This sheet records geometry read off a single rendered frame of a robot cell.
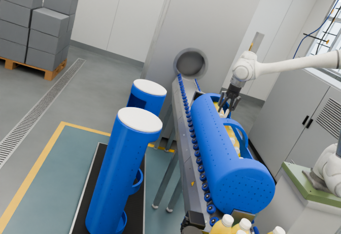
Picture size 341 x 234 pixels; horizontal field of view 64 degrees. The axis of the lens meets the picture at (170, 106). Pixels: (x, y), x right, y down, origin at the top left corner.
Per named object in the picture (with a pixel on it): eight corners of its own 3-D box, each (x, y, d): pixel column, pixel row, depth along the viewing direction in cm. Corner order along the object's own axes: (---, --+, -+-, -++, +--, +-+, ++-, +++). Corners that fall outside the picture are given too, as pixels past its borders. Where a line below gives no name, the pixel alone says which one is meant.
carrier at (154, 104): (118, 158, 271) (99, 171, 246) (144, 78, 239) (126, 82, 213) (141, 173, 263) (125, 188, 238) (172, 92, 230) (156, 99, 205)
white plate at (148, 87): (144, 77, 238) (144, 78, 238) (127, 81, 213) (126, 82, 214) (172, 91, 230) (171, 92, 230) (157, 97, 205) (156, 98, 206)
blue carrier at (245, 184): (218, 132, 209) (235, 100, 199) (257, 224, 129) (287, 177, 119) (184, 121, 204) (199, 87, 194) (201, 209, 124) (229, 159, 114)
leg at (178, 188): (171, 208, 256) (196, 154, 233) (172, 213, 251) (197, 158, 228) (166, 207, 255) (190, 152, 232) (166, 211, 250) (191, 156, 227)
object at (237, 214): (241, 232, 124) (253, 211, 119) (243, 236, 121) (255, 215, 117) (221, 227, 122) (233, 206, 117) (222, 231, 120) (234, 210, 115)
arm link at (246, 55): (233, 71, 170) (230, 74, 159) (243, 47, 165) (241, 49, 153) (249, 78, 168) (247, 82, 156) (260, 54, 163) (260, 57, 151)
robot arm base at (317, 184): (323, 175, 181) (327, 168, 179) (342, 197, 161) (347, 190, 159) (298, 167, 180) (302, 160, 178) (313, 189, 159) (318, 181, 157)
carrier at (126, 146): (87, 242, 180) (128, 238, 193) (122, 130, 148) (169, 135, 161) (83, 208, 203) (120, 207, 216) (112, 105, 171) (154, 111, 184)
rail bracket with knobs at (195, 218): (198, 231, 119) (207, 213, 115) (201, 245, 113) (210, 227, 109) (177, 226, 118) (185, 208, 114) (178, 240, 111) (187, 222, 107)
